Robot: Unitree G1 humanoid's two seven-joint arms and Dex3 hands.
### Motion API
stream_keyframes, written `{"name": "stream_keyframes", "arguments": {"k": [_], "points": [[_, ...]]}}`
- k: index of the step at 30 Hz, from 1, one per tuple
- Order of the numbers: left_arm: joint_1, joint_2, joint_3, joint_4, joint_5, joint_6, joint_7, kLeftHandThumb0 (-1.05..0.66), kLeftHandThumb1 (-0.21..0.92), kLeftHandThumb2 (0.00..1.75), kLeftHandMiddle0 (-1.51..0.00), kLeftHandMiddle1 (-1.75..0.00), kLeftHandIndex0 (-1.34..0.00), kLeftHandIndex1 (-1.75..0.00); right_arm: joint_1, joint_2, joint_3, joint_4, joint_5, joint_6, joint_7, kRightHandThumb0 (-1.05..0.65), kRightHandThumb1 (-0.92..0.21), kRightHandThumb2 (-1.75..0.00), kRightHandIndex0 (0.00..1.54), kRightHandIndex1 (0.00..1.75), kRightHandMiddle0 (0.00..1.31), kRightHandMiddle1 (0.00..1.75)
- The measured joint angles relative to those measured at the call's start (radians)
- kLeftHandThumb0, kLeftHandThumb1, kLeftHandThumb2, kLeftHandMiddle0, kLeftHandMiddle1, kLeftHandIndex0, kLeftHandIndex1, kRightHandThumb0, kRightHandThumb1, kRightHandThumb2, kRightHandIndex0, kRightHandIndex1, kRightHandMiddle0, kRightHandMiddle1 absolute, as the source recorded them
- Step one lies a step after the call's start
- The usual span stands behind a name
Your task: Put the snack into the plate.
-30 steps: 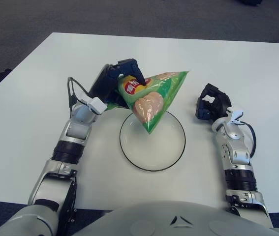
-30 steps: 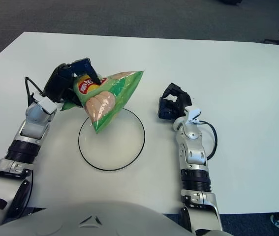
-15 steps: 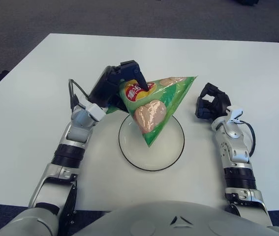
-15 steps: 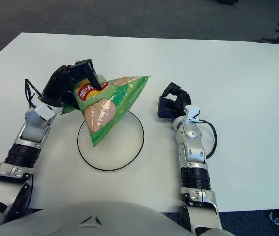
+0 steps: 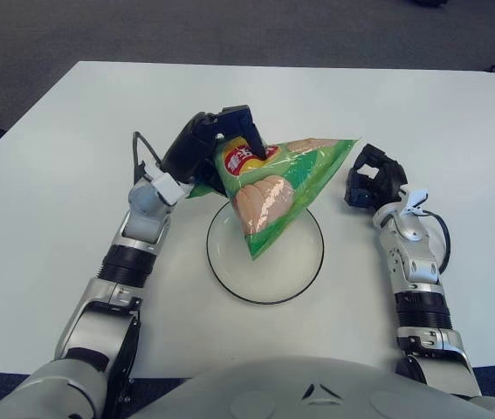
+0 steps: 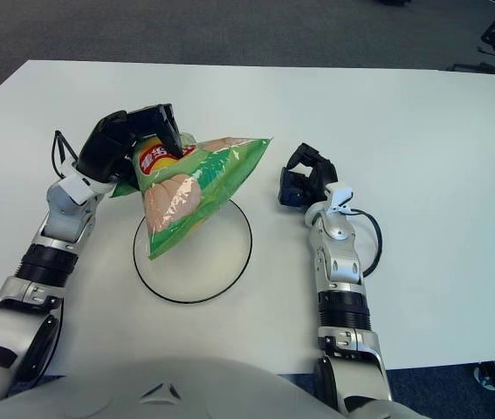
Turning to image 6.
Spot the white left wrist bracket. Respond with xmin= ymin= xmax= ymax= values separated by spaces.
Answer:
xmin=57 ymin=172 xmax=117 ymax=206

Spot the green potato chips bag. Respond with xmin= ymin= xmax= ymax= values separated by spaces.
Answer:
xmin=109 ymin=133 xmax=273 ymax=262

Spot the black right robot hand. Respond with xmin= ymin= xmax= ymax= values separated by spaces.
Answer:
xmin=278 ymin=142 xmax=340 ymax=210

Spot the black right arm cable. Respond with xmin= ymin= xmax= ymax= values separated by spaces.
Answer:
xmin=345 ymin=208 xmax=383 ymax=278

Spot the grey robot torso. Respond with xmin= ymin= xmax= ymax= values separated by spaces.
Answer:
xmin=0 ymin=355 xmax=431 ymax=419

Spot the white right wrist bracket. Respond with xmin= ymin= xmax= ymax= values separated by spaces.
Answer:
xmin=325 ymin=186 xmax=355 ymax=215

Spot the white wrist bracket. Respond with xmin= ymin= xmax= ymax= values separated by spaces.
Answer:
xmin=57 ymin=172 xmax=117 ymax=206
xmin=325 ymin=186 xmax=355 ymax=215

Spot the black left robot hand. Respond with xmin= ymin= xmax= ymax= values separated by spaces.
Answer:
xmin=75 ymin=103 xmax=183 ymax=184

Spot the white plate black rim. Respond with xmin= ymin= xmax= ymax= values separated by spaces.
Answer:
xmin=132 ymin=198 xmax=253 ymax=303

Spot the grey caster wheel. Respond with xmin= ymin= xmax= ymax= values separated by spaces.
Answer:
xmin=473 ymin=366 xmax=495 ymax=392

